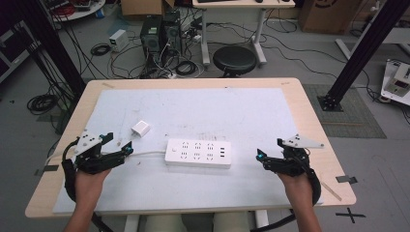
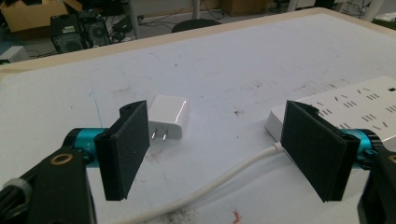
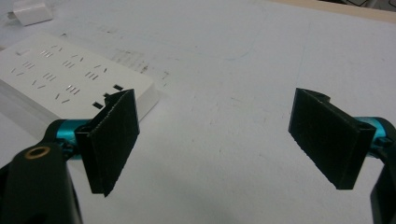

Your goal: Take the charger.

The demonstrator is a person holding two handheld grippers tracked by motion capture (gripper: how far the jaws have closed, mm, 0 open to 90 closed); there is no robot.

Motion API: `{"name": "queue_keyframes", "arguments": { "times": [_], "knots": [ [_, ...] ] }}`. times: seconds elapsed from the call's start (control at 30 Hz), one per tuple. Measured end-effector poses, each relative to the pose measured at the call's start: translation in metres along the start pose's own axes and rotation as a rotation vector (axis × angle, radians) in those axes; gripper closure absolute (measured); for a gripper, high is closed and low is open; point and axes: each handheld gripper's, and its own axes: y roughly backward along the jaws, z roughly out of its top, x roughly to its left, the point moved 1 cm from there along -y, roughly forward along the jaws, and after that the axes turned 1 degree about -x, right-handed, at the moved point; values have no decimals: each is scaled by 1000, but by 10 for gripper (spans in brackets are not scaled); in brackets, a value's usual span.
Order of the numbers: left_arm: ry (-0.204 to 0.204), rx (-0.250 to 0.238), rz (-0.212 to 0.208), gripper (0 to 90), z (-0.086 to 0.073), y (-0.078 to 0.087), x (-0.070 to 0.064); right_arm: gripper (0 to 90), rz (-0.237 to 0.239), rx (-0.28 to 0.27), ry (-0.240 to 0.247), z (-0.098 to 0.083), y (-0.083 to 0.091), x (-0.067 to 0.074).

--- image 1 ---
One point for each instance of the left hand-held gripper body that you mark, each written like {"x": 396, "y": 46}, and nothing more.
{"x": 86, "y": 141}

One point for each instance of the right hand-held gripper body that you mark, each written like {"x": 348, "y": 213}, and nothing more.
{"x": 295, "y": 159}

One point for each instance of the white charger adapter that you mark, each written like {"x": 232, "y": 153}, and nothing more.
{"x": 140, "y": 129}

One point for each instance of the white power strip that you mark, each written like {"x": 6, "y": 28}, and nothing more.
{"x": 196, "y": 154}

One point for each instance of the person's right hand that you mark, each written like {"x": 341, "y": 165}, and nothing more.
{"x": 298, "y": 188}

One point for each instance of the person's left hand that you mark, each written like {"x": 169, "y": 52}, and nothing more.
{"x": 88, "y": 185}

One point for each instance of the grey tape strip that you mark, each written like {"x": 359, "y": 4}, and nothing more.
{"x": 48, "y": 169}
{"x": 346, "y": 179}

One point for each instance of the thin wooden stick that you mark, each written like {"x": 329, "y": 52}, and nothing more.
{"x": 332, "y": 191}

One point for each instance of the white table mat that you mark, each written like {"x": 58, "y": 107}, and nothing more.
{"x": 225, "y": 112}

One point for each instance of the dark grey floor mat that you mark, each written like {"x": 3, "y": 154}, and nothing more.
{"x": 354, "y": 119}

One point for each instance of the black tape cross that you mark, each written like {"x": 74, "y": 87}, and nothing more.
{"x": 350, "y": 215}

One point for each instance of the wooden table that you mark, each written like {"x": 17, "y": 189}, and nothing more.
{"x": 193, "y": 82}

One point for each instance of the white power supply box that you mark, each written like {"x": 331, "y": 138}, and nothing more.
{"x": 118, "y": 40}

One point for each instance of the black round stool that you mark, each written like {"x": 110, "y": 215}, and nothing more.
{"x": 234, "y": 59}

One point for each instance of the black computer tower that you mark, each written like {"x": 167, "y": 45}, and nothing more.
{"x": 172, "y": 32}
{"x": 151, "y": 40}

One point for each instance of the grey metal shelf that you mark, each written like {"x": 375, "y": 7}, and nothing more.
{"x": 13, "y": 61}

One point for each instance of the round white table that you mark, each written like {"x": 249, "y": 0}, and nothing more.
{"x": 93, "y": 9}

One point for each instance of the white device on floor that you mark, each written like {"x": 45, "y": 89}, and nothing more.
{"x": 398, "y": 82}

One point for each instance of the small cardboard box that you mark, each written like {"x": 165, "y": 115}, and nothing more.
{"x": 141, "y": 7}

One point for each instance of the large cardboard box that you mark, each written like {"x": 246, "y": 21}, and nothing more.
{"x": 328, "y": 16}

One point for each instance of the white desk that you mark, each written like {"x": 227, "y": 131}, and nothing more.
{"x": 245, "y": 4}

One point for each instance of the black aluminium post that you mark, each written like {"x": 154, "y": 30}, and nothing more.
{"x": 364, "y": 48}
{"x": 54, "y": 48}

